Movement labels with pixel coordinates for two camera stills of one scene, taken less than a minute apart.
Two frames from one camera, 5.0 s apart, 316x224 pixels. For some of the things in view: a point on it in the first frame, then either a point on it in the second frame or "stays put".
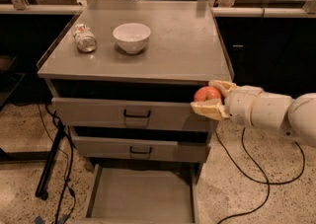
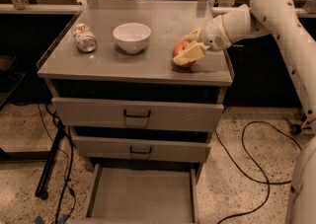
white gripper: x=240 y=104 -> x=212 y=34
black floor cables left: x=68 y=185 stays put
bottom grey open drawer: x=143 y=193 stays put
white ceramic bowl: x=131 y=37 stays put
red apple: x=205 y=93 -> x=177 y=48
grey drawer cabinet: x=122 y=78 stays put
